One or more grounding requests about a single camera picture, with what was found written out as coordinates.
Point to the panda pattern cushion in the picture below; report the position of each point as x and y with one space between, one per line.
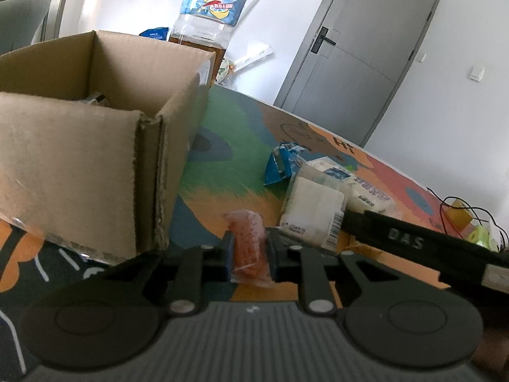
226 67

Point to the white light switch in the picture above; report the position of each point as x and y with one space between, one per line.
477 73

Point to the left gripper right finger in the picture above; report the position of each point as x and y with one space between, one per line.
311 269

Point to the colourful cartoon table mat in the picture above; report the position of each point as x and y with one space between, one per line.
247 334

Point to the white cake snack packet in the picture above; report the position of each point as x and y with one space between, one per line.
314 208

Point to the orange jelly snack packet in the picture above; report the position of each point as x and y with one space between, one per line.
250 260

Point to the yellow box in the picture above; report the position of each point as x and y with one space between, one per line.
459 214

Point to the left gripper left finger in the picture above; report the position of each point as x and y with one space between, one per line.
195 271

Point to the open cardboard box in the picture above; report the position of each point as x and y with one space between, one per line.
101 181

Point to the large iced tea bottle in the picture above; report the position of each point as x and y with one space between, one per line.
207 25

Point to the grey chair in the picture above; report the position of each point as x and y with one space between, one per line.
19 20

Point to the purple mochi snack packet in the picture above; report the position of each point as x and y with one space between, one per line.
97 99

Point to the white foam board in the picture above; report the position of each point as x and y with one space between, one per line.
246 49

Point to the blue bag on rack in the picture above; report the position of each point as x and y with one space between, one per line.
159 33

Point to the blue snack wrapper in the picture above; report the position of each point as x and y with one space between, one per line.
284 161

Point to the green tissue box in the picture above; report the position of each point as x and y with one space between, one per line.
487 237

